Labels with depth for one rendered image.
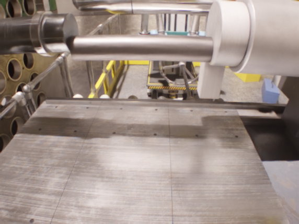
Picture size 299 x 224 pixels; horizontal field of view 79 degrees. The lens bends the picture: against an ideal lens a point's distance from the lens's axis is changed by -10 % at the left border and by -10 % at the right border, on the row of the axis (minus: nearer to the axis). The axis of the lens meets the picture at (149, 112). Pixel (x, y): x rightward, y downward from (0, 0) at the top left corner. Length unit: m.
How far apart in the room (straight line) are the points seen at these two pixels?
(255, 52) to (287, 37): 0.09
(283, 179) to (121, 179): 0.61
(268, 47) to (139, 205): 0.58
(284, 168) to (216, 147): 0.30
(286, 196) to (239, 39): 0.57
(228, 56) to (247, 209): 0.46
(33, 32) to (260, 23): 0.64
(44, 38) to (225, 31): 0.53
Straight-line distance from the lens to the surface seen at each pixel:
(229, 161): 0.80
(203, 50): 0.64
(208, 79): 0.79
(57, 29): 0.67
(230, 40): 0.59
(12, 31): 0.75
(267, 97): 3.26
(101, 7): 0.97
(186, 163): 0.75
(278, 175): 0.91
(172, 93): 2.61
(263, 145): 1.01
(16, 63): 2.55
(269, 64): 0.65
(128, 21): 8.55
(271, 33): 0.61
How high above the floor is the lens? 1.49
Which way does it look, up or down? 35 degrees down
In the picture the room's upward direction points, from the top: straight up
